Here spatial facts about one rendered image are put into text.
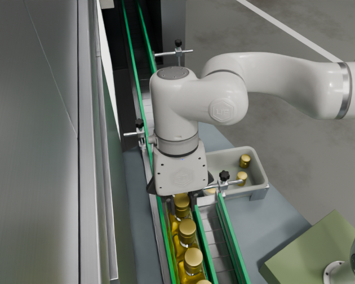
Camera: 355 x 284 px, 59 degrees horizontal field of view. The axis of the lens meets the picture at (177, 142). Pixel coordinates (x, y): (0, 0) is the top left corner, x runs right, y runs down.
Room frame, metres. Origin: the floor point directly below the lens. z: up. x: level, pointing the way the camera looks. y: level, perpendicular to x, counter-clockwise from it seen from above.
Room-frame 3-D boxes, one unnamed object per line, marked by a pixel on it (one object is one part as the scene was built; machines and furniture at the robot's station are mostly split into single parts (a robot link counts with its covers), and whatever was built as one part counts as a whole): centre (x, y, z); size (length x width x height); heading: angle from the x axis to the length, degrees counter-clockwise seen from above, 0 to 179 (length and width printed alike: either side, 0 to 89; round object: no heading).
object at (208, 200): (0.46, -0.09, 0.85); 0.09 x 0.04 x 0.07; 101
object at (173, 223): (0.31, -0.01, 0.99); 0.06 x 0.06 x 0.21; 12
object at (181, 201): (0.31, -0.01, 1.14); 0.04 x 0.04 x 0.04
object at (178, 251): (0.25, -0.02, 0.99); 0.06 x 0.06 x 0.21; 12
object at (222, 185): (0.47, -0.11, 0.95); 0.17 x 0.03 x 0.12; 101
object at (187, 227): (0.25, -0.02, 1.14); 0.04 x 0.04 x 0.04
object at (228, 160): (0.60, -0.18, 0.80); 0.22 x 0.17 x 0.09; 101
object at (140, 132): (0.66, 0.14, 0.94); 0.07 x 0.04 x 0.13; 101
